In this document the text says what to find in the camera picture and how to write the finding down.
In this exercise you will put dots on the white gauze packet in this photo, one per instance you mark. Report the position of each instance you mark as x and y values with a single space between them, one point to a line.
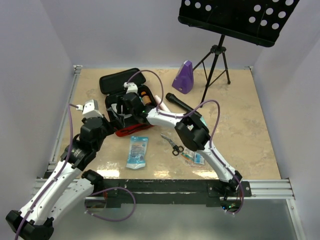
115 113

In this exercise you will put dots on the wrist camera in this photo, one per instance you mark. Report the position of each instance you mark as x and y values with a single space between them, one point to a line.
90 109
130 87

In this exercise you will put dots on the black microphone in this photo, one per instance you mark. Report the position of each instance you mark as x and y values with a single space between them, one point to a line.
176 101

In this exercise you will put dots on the brown medicine bottle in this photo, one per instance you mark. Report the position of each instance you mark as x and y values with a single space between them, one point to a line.
145 98

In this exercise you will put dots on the black music stand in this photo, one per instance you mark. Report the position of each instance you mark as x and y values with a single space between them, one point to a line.
258 22

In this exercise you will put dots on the red black medicine case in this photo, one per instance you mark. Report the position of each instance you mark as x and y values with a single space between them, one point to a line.
112 86

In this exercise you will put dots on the black handled scissors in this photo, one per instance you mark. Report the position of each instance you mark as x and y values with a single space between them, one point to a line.
176 149

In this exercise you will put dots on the aluminium frame rail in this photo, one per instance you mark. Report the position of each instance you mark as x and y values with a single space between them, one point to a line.
41 107

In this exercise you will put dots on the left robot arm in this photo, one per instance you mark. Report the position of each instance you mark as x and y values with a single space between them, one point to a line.
68 184

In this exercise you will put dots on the purple metronome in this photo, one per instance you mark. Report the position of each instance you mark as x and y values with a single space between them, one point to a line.
184 79

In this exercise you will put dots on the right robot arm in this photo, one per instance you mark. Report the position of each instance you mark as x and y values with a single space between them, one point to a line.
192 132

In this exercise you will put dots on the bandage packets pile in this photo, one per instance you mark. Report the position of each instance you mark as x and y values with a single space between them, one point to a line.
192 158

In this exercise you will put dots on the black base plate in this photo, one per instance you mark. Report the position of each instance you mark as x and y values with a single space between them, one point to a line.
208 192

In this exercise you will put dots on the blue pouch packet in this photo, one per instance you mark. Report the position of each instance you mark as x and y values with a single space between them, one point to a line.
137 151

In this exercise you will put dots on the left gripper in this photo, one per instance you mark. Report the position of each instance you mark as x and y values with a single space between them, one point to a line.
114 125

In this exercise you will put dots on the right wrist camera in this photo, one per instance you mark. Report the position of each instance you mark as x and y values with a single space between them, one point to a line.
130 87

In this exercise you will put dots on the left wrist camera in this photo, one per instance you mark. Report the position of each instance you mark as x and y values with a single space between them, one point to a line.
90 109

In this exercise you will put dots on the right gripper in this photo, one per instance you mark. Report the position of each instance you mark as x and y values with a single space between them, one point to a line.
121 102

